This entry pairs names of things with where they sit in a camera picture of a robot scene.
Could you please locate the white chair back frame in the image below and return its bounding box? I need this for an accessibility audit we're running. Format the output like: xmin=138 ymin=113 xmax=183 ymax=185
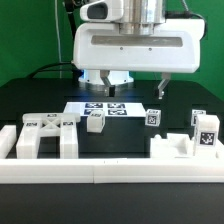
xmin=16 ymin=113 xmax=81 ymax=159

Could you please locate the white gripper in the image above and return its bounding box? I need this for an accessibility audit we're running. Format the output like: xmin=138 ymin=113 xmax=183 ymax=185
xmin=73 ymin=19 xmax=204 ymax=99

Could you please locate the white marker sheet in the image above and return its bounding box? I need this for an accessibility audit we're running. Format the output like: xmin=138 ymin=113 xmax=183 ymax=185
xmin=64 ymin=102 xmax=145 ymax=117

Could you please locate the white cable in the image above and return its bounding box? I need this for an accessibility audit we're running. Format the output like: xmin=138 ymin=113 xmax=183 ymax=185
xmin=54 ymin=0 xmax=63 ymax=80

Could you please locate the black camera pole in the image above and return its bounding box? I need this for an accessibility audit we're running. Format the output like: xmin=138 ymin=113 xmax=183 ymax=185
xmin=63 ymin=0 xmax=83 ymax=38

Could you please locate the black cable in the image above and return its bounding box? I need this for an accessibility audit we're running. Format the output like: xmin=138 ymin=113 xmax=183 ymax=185
xmin=26 ymin=62 xmax=78 ymax=80

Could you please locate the white chair seat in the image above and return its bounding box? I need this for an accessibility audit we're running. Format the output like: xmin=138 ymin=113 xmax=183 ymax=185
xmin=150 ymin=133 xmax=193 ymax=159

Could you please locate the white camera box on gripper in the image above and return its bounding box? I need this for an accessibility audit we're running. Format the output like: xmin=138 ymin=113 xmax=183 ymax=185
xmin=80 ymin=0 xmax=124 ymax=22

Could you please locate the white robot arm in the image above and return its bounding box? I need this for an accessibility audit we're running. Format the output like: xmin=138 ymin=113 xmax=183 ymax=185
xmin=73 ymin=0 xmax=207 ymax=96

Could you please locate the white U-shaped fence frame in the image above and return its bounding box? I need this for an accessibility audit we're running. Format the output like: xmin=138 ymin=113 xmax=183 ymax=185
xmin=0 ymin=125 xmax=224 ymax=184

